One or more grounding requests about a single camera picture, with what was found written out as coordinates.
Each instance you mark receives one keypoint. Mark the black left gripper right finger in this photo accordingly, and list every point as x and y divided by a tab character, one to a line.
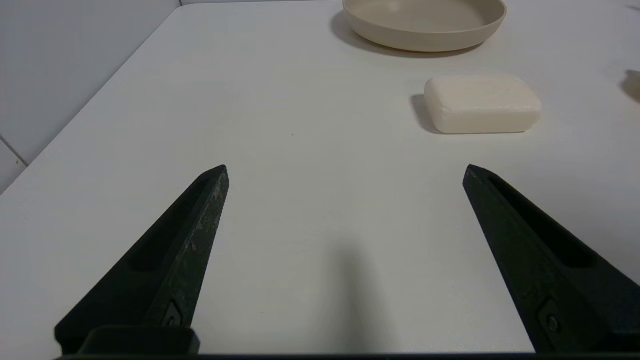
545	260

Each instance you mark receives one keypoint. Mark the white soap bar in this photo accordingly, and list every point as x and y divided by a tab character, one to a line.
482	105

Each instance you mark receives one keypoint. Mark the beige round plate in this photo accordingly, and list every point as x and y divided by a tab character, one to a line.
425	25

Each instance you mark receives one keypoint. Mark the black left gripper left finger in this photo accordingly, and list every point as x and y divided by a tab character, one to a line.
170	260

